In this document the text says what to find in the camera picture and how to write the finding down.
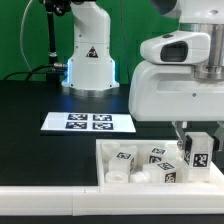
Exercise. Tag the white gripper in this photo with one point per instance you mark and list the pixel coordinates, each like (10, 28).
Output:
(164, 86)

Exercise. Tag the white square tabletop tray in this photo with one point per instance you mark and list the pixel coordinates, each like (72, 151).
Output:
(106, 149)

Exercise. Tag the white marker base sheet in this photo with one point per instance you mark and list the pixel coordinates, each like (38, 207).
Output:
(88, 122)

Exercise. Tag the white L-shaped corner fence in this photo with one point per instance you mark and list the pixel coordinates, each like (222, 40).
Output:
(111, 200)

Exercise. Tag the black camera stand pole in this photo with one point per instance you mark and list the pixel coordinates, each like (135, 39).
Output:
(59, 8)

